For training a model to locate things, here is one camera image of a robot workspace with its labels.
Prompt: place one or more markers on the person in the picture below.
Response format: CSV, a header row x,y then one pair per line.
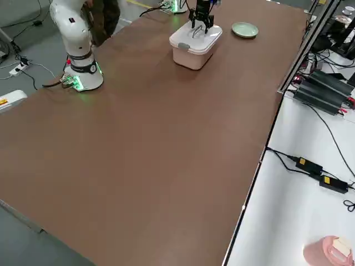
x,y
105,22

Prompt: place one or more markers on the aluminium frame post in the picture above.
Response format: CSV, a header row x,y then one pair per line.
x,y
305,47

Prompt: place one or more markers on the white cup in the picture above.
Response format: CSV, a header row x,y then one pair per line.
x,y
349,10

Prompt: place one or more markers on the black floor adapter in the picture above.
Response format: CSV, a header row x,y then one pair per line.
x,y
37,23

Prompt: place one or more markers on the white floor power strip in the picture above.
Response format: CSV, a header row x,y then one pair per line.
x,y
19,69

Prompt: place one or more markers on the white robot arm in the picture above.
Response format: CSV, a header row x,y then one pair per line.
x,y
75,36
180,7

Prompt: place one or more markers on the pink storage box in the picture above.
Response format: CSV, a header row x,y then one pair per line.
x,y
191,62

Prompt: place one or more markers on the white machine yellow label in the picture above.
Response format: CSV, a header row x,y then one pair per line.
x,y
12,101

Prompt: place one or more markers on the black adapter yellow label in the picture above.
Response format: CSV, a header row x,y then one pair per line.
x,y
334,184
309,165

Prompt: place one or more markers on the pink cylindrical container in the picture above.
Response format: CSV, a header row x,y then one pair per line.
x,y
319,252

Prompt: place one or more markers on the black ribbed power supply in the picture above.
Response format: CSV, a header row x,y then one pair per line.
x,y
332,83
319,98

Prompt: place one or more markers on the white box lid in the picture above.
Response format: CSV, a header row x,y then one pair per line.
x,y
199,44

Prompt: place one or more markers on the green plate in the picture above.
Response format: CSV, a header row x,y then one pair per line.
x,y
245,30

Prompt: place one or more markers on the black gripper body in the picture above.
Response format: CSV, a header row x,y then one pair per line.
x,y
203,7

